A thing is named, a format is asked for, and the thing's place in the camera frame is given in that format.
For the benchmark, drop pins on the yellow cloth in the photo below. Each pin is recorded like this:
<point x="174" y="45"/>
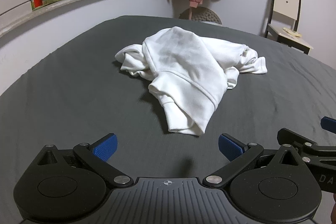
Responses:
<point x="292" y="32"/>

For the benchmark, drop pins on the round studded stool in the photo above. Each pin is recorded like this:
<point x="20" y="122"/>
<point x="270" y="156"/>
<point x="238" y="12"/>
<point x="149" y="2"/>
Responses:
<point x="207" y="15"/>

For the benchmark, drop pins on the cream black chair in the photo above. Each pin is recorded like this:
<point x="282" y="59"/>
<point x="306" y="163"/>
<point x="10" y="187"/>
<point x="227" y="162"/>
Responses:
<point x="284" y="3"/>

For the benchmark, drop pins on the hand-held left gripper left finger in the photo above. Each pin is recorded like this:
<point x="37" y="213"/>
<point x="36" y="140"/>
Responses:
<point x="106" y="148"/>

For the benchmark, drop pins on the white sweatshirt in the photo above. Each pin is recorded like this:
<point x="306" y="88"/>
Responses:
<point x="183" y="64"/>

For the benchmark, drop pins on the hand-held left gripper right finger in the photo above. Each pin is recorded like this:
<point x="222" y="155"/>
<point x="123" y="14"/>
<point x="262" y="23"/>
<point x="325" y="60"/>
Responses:
<point x="231" y="146"/>

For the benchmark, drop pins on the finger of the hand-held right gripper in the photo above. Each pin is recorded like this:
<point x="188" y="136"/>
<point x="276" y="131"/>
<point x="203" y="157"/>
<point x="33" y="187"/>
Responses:
<point x="288" y="136"/>
<point x="329" y="124"/>

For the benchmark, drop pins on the white cabinet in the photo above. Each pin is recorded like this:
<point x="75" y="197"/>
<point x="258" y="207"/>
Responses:
<point x="13" y="1"/>

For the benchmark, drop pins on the person's right hand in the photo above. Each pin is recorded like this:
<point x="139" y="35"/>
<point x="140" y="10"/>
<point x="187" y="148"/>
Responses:
<point x="334" y="207"/>

